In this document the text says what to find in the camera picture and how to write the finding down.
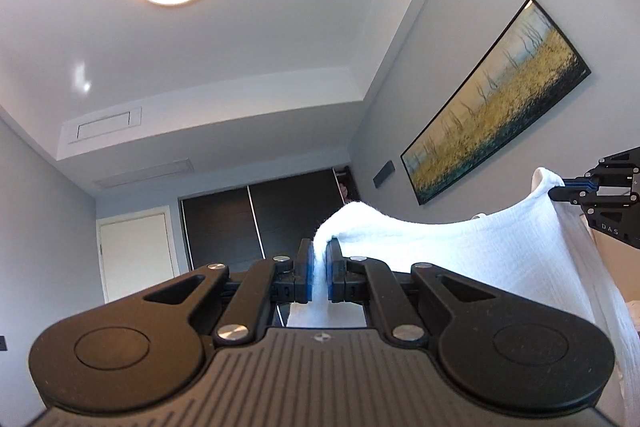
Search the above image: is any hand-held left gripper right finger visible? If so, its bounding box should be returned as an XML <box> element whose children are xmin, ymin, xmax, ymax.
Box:
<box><xmin>326</xmin><ymin>239</ymin><xmax>482</xmax><ymax>344</ymax></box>

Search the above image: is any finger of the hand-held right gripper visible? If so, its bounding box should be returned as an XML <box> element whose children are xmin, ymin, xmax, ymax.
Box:
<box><xmin>562</xmin><ymin>148</ymin><xmax>640</xmax><ymax>190</ymax></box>
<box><xmin>548</xmin><ymin>187</ymin><xmax>640</xmax><ymax>219</ymax></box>

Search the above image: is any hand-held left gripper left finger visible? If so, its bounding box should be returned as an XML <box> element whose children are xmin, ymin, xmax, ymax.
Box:
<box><xmin>142</xmin><ymin>238</ymin><xmax>316</xmax><ymax>348</ymax></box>

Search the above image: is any white textured garment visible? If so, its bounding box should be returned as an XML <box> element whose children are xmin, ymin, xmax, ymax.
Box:
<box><xmin>286</xmin><ymin>167</ymin><xmax>640</xmax><ymax>427</ymax></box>

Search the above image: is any dark sliding-door wardrobe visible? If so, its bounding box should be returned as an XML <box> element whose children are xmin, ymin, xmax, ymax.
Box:
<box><xmin>179</xmin><ymin>165</ymin><xmax>354</xmax><ymax>275</ymax></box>

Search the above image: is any framed yellow field painting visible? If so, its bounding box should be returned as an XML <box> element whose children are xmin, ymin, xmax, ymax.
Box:
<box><xmin>400</xmin><ymin>0</ymin><xmax>592</xmax><ymax>206</ymax></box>

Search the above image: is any white door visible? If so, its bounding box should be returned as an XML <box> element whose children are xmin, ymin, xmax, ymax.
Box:
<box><xmin>96</xmin><ymin>205</ymin><xmax>179</xmax><ymax>304</ymax></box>

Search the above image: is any grey ceiling slot vent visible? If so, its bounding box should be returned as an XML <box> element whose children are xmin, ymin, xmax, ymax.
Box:
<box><xmin>93</xmin><ymin>158</ymin><xmax>194</xmax><ymax>188</ymax></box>

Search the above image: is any white ceiling air vent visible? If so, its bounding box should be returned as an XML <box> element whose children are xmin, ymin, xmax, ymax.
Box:
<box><xmin>61</xmin><ymin>107</ymin><xmax>143</xmax><ymax>145</ymax></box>

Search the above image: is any small dark wall panel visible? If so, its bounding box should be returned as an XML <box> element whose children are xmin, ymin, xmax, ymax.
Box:
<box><xmin>373</xmin><ymin>160</ymin><xmax>395</xmax><ymax>187</ymax></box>

